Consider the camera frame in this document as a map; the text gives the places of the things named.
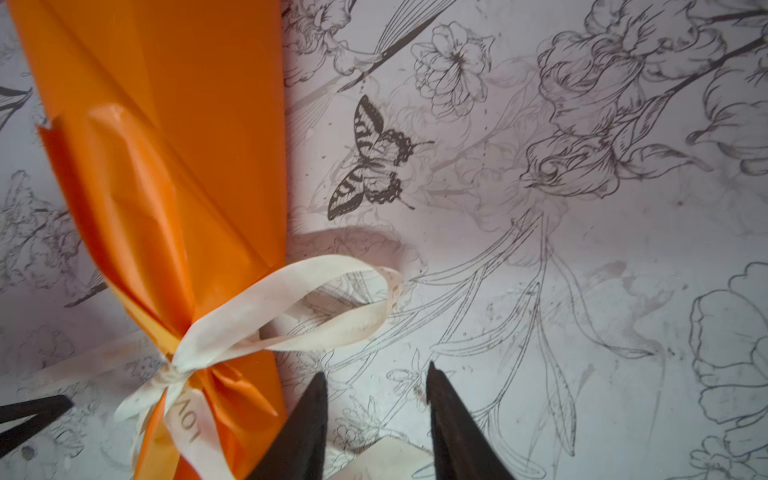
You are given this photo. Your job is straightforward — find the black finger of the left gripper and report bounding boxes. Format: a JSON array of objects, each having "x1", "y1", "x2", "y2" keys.
[{"x1": 1, "y1": 395, "x2": 74, "y2": 457}]

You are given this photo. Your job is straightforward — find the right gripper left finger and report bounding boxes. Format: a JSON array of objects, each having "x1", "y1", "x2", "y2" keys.
[{"x1": 247, "y1": 372, "x2": 328, "y2": 480}]

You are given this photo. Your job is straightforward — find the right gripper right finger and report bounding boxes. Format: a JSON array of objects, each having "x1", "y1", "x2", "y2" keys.
[{"x1": 426, "y1": 362, "x2": 514, "y2": 480}]

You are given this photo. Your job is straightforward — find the white ribbon string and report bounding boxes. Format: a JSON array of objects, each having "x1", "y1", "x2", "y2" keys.
[{"x1": 17, "y1": 254, "x2": 436, "y2": 480}]

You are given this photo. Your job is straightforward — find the orange wrapping paper sheet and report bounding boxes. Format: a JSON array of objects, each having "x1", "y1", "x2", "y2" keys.
[{"x1": 7, "y1": 0, "x2": 290, "y2": 480}]

